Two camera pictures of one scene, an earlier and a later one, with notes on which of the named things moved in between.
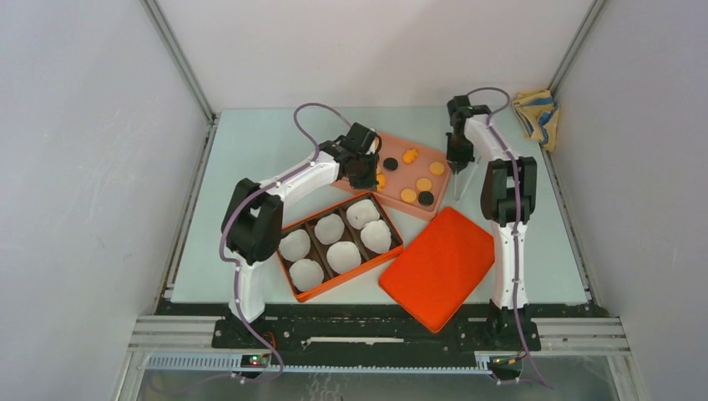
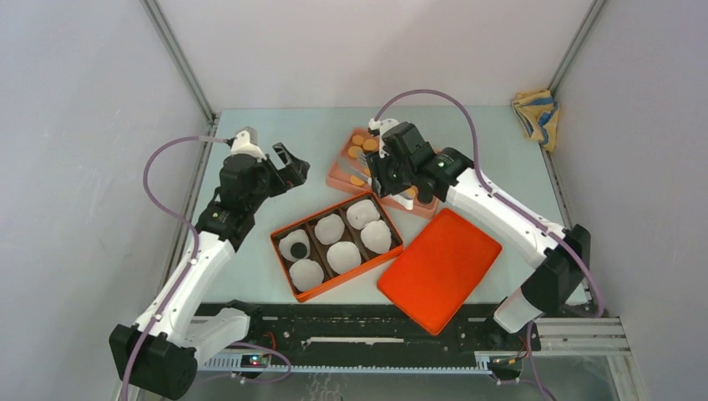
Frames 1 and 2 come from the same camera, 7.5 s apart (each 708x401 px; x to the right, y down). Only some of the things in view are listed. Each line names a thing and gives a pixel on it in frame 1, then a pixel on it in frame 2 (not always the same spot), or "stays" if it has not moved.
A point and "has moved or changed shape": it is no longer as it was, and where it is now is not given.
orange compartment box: [323, 250] stays
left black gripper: [369, 182] -> [295, 171]
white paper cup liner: [343, 256] stays
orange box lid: [437, 271] stays
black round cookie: [390, 164] has moved or changed shape
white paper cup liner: [329, 229] stays
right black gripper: [458, 159] -> [384, 168]
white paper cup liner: [295, 246] stays
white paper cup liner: [360, 212] stays
